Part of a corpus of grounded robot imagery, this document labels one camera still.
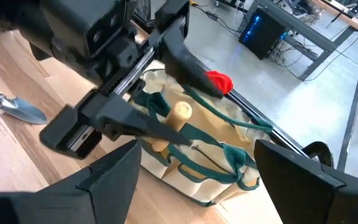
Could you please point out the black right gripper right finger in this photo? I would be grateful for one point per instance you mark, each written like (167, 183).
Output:
(322, 199)

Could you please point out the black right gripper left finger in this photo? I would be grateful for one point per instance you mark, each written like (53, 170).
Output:
(73, 199)

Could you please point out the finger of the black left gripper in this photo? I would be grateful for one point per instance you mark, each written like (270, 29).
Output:
(185, 65)
(129, 121)

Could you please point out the beige green gardening bag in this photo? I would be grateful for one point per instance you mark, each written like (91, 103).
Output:
(207, 118)

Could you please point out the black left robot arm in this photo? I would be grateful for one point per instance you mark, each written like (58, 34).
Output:
(17, 18)

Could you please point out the red gardening glove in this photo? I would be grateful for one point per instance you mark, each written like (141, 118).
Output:
(221, 81)

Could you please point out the black table clamp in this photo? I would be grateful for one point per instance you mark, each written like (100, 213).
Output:
(325, 149)

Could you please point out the black computer tower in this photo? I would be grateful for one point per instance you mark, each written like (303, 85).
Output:
(259, 34)

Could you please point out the black frame workbench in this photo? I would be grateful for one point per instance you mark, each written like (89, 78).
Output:
(306, 32)

